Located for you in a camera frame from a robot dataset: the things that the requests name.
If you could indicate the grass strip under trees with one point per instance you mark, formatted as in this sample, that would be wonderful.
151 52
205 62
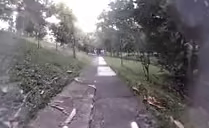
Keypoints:
135 71

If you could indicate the grey concrete path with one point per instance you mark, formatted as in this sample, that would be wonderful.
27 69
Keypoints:
115 100

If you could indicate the row of trees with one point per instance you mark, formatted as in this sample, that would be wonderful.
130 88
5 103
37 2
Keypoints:
152 26
63 30

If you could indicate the brown fallen leaf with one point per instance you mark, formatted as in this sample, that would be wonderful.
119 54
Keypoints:
152 102

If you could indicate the scattered fallen branches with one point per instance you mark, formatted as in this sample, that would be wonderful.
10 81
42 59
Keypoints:
71 116

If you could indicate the grass slope with fallen leaves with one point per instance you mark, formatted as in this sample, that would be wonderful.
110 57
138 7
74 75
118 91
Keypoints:
42 66

